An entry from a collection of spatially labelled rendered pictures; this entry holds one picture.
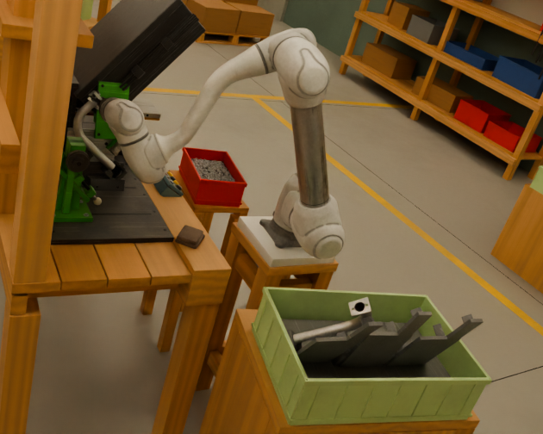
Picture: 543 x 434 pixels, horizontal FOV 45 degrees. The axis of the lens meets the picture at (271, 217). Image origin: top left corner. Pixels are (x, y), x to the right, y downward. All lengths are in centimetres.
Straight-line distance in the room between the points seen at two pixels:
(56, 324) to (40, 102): 170
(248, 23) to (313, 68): 701
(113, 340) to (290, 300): 130
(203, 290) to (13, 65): 92
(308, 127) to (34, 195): 83
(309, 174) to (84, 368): 145
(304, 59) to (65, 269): 95
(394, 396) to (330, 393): 21
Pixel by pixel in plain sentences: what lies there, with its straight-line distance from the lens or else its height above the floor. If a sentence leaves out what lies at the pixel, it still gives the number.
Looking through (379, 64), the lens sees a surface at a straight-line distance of 857.
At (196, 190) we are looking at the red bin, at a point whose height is 85.
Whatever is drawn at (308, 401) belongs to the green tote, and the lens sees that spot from 185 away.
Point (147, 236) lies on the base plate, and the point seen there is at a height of 90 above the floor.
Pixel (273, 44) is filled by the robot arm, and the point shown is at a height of 163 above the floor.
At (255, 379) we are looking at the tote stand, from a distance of 206.
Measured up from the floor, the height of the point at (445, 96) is 41.
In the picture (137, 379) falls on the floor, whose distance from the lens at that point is 306.
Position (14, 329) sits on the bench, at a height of 71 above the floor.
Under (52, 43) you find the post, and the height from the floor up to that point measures 159.
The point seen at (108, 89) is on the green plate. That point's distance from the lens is 250.
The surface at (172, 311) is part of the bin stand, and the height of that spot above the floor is 25.
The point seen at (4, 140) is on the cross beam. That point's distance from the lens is 191.
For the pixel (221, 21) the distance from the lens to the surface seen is 864.
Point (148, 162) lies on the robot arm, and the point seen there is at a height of 119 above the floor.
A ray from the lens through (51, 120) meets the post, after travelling 178.
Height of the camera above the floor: 209
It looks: 27 degrees down
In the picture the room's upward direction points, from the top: 17 degrees clockwise
